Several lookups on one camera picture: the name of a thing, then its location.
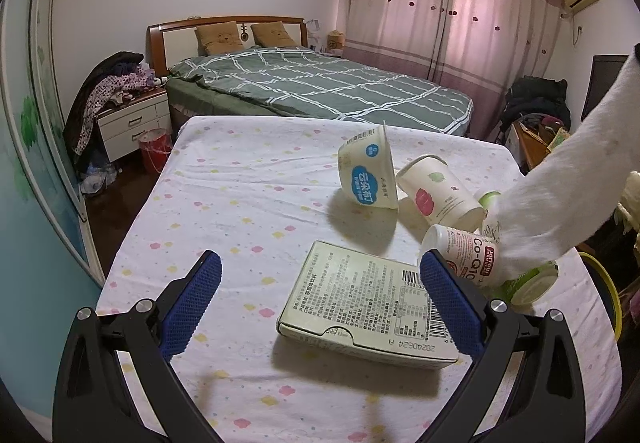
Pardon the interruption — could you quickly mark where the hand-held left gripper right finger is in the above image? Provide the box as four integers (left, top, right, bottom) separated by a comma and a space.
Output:
419, 249, 586, 443

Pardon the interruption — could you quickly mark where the pale green cardboard box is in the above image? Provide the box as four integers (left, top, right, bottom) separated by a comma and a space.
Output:
277, 240, 459, 371

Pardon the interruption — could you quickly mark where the black television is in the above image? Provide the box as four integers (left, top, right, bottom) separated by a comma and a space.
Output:
581, 54, 630, 124

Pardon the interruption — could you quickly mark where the red bucket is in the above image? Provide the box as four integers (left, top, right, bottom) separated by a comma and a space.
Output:
138, 128, 173, 174

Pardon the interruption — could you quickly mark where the green plaid quilt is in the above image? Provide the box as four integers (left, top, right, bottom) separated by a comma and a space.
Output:
167, 46, 474, 135

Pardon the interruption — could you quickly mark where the sliding wardrobe door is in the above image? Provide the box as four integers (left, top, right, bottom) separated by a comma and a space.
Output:
0, 0, 108, 285

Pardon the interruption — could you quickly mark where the wooden desk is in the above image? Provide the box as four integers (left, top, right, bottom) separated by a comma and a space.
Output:
510, 120, 552, 174

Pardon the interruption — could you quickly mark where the pile of clothes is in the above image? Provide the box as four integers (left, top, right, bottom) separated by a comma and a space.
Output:
62, 52, 146, 174

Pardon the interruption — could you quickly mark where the white blue yogurt tub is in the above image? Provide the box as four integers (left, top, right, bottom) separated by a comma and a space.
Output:
337, 122, 400, 211

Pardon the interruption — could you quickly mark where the white paper cup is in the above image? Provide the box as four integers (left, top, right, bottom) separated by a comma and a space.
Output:
396, 154, 485, 230

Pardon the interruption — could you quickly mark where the green label plastic bottle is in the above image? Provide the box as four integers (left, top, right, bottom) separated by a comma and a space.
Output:
480, 190, 559, 307

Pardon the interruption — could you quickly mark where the person's right forearm white sleeve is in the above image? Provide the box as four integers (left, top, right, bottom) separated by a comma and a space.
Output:
482, 43, 640, 286

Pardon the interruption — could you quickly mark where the clear plastic bag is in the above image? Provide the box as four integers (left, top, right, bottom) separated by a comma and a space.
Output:
82, 163, 121, 195

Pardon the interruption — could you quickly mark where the floral patterned garment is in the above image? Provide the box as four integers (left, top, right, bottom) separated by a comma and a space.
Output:
82, 68, 166, 156

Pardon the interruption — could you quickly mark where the dark clothes pile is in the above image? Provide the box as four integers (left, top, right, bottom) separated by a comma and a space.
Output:
500, 77, 572, 144

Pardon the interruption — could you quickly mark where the green book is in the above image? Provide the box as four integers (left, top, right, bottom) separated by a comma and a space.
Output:
547, 128, 571, 154

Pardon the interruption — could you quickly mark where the black bin with yellow rim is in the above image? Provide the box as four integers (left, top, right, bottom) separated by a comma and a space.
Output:
577, 248, 626, 344

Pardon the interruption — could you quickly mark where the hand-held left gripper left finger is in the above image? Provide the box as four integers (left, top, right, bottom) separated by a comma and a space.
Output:
52, 250, 223, 443

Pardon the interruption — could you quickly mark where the white nightstand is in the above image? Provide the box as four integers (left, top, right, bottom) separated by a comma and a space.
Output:
96, 88, 173, 163

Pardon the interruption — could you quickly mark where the brown bear pillow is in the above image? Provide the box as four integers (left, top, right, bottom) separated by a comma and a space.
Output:
195, 20, 243, 57
250, 22, 298, 48

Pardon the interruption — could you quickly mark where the pink window curtain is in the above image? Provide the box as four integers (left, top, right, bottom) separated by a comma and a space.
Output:
430, 0, 564, 144
345, 0, 453, 86

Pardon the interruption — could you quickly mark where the wooden bed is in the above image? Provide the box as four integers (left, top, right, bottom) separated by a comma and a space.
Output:
146, 16, 474, 140

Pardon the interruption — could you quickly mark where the white supplement bottle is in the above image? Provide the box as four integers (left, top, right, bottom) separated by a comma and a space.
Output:
422, 224, 506, 291

